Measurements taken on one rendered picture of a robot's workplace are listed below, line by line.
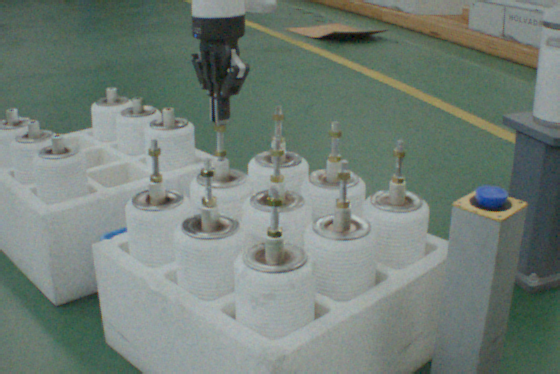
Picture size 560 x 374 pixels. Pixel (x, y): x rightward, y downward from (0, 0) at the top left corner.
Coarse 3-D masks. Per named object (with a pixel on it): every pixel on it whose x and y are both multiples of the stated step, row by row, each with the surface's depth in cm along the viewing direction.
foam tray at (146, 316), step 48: (432, 240) 101; (144, 288) 91; (384, 288) 88; (432, 288) 96; (144, 336) 95; (192, 336) 85; (240, 336) 78; (288, 336) 78; (336, 336) 81; (384, 336) 90; (432, 336) 100
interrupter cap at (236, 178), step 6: (198, 174) 105; (234, 174) 106; (240, 174) 106; (198, 180) 103; (228, 180) 104; (234, 180) 104; (240, 180) 104; (246, 180) 104; (204, 186) 102; (216, 186) 101; (222, 186) 101; (228, 186) 101; (234, 186) 102
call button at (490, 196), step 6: (480, 186) 81; (486, 186) 81; (492, 186) 81; (480, 192) 79; (486, 192) 79; (492, 192) 79; (498, 192) 79; (504, 192) 79; (480, 198) 79; (486, 198) 78; (492, 198) 78; (498, 198) 78; (504, 198) 78; (486, 204) 79; (492, 204) 79; (498, 204) 79
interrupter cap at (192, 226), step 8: (192, 216) 91; (200, 216) 92; (224, 216) 92; (184, 224) 89; (192, 224) 89; (200, 224) 90; (224, 224) 90; (232, 224) 89; (184, 232) 87; (192, 232) 87; (200, 232) 87; (208, 232) 87; (216, 232) 87; (224, 232) 87; (232, 232) 87
